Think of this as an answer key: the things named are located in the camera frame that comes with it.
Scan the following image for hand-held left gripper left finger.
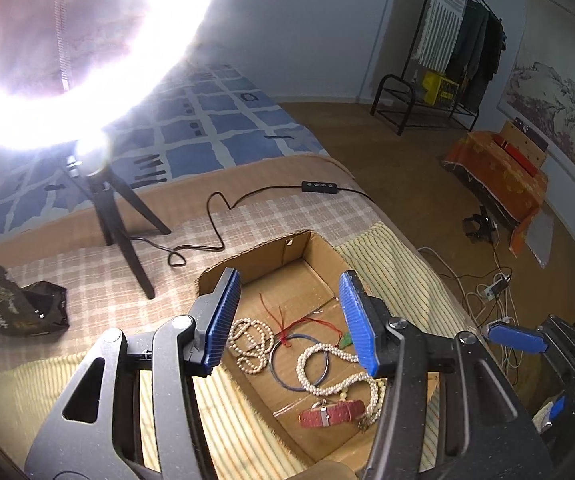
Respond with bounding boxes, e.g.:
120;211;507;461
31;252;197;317
24;267;242;480

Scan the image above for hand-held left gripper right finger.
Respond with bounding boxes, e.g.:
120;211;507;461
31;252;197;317
338;270;553;480

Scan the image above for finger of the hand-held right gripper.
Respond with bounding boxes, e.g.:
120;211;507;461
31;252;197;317
487;323;549;355
537;394;568;432

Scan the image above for red cord jade pendant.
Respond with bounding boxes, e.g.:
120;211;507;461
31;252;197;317
260;294;353;351

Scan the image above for small cream bead string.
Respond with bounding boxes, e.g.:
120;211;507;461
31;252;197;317
228;317;274;375

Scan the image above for long white bead necklace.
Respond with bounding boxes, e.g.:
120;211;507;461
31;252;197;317
295;342;375;398

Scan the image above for thin dark bangle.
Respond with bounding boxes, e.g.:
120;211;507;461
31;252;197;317
269;331;333;392

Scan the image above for cardboard box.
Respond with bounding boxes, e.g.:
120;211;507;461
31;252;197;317
196;229;441;468

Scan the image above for red leather strap watch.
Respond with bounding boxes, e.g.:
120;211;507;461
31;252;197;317
299;400;365;428

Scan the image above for white power strip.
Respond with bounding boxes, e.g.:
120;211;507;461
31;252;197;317
482;275;513;301

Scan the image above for clear plastic sheet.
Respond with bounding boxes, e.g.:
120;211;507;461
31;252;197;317
526;210;555;266

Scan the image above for yellow striped cloth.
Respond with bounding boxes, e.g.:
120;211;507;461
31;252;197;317
0;220;473;480

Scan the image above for beige checkered blanket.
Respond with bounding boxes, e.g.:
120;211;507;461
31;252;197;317
0;155;383;361

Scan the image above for black floor gadget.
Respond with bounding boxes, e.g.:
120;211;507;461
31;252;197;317
462;212;499;245

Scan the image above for black mini tripod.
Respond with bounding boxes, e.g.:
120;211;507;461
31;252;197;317
65;140;173;300

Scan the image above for orange cloth covered bench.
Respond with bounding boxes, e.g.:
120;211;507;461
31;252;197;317
442;130;551;256

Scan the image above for red flat box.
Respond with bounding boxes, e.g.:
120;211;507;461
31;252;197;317
500;141;538;173

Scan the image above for blue patterned bedsheet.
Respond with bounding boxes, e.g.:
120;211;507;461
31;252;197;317
0;62;328;243

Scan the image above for wooden board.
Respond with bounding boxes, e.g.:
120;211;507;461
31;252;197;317
498;120;548;168

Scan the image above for black clothes rack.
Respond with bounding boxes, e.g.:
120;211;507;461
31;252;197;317
371;0;505;136

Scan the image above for yellow plastic crate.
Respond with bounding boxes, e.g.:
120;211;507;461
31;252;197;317
421;71;455;107

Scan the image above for dark hanging clothes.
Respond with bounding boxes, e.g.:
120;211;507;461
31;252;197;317
445;0;507;111

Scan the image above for striped hanging towel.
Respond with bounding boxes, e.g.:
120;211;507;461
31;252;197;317
414;0;471;71

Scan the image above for black cable with inline switch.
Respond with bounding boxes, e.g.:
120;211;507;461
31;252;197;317
168;180;368;268

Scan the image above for landscape wall painting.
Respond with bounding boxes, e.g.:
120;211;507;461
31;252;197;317
497;0;575;191

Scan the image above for round ring light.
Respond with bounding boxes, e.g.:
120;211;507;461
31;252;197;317
0;0;226;153

